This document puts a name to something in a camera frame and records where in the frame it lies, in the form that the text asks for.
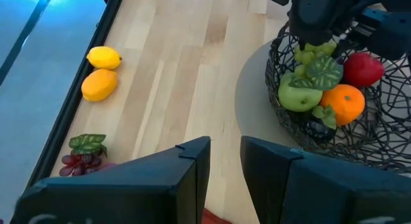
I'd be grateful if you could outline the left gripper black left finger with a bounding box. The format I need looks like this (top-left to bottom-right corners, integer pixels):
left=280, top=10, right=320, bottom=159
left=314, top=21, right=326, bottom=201
left=11, top=136, right=211, bottom=224

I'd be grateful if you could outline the green plastic pear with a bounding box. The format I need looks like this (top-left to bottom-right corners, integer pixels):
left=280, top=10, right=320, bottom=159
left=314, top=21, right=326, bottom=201
left=277, top=71, right=324, bottom=113

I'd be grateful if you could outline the green plastic grape bunch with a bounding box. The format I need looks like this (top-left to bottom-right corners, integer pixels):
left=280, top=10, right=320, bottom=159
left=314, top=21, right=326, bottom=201
left=287, top=40, right=344, bottom=92

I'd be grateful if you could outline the dark blue berry bunch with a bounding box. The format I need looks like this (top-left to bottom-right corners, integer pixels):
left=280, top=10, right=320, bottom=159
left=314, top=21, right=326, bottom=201
left=301, top=105, right=338, bottom=144

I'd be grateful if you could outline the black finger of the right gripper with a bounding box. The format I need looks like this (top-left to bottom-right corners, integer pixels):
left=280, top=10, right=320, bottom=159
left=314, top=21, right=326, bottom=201
left=287, top=0, right=357, bottom=47
left=345, top=7, right=411, bottom=63

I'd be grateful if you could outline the yellow plastic lemon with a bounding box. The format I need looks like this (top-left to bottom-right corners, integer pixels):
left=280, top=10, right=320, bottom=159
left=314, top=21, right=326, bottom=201
left=86, top=46, right=123, bottom=71

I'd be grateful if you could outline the orange-yellow plastic lemon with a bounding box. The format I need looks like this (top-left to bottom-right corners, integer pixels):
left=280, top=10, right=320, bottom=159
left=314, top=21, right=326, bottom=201
left=80, top=68, right=119, bottom=103

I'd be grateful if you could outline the red plastic apple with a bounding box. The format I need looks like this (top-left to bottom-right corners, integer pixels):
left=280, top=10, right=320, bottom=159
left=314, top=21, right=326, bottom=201
left=342, top=52, right=385, bottom=89

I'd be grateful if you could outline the black aluminium table frame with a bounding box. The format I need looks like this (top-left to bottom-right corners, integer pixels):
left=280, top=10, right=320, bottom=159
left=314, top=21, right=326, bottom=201
left=25, top=0, right=126, bottom=188

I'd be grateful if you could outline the dark woven wicker basket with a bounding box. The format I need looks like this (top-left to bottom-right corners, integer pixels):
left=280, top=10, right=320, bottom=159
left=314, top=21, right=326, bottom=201
left=265, top=20, right=411, bottom=173

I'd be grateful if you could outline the purple plastic grape bunch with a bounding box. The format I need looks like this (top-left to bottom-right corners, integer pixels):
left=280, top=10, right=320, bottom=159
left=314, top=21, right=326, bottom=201
left=58, top=133, right=118, bottom=177

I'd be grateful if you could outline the orange plastic orange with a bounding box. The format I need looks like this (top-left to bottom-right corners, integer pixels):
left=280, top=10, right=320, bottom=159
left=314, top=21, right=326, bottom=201
left=319, top=83, right=366, bottom=127

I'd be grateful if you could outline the red green plastic mango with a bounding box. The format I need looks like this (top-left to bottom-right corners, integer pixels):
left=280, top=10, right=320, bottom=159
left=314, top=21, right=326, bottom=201
left=201, top=208, right=232, bottom=224

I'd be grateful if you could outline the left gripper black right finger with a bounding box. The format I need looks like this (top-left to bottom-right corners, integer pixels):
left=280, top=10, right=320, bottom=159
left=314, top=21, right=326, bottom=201
left=240, top=136, right=411, bottom=224

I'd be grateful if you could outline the round grey placemat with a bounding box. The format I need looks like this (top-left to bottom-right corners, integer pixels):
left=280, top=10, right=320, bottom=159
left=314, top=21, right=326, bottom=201
left=234, top=39, right=411, bottom=175

